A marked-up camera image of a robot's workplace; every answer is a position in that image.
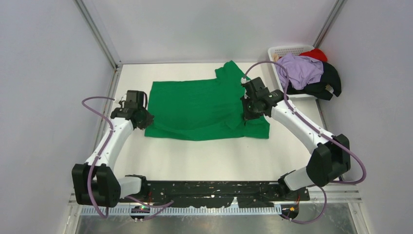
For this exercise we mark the white plastic laundry basket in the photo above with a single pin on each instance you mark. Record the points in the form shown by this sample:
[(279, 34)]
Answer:
[(294, 49)]

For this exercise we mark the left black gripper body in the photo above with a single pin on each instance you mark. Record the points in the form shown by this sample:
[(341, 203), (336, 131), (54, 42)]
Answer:
[(146, 119)]

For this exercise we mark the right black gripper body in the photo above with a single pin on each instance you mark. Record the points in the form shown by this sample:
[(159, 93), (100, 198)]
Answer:
[(250, 111)]

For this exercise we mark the green t shirt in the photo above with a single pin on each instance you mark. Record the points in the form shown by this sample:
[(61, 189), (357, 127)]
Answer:
[(200, 110)]

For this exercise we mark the slotted grey cable duct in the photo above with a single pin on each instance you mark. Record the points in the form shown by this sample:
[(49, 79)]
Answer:
[(171, 211)]

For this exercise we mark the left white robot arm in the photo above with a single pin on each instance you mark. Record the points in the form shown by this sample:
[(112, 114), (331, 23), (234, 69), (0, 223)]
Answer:
[(94, 181)]

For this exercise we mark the red t shirt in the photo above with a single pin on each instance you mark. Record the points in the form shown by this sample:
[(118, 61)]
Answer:
[(316, 54)]

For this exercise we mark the black t shirt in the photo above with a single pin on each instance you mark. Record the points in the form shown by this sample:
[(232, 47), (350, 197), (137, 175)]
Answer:
[(328, 86)]

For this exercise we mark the lilac t shirt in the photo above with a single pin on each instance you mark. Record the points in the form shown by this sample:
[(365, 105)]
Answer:
[(302, 70)]

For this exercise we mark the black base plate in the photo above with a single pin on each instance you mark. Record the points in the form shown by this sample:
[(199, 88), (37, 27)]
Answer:
[(216, 194)]

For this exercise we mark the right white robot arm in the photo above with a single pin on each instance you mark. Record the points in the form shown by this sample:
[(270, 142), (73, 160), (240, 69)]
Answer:
[(329, 157)]

